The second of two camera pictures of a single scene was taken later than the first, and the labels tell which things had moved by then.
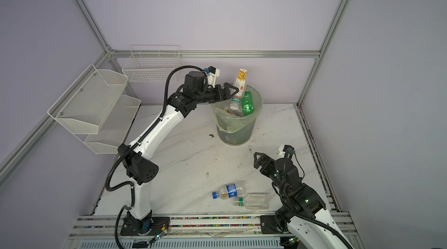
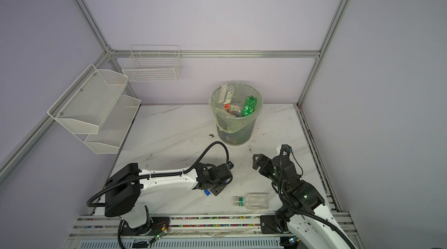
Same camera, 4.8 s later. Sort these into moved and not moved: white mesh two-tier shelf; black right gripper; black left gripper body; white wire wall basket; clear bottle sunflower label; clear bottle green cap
Moved: black left gripper body; clear bottle sunflower label
Not moved: clear bottle green cap; black right gripper; white mesh two-tier shelf; white wire wall basket
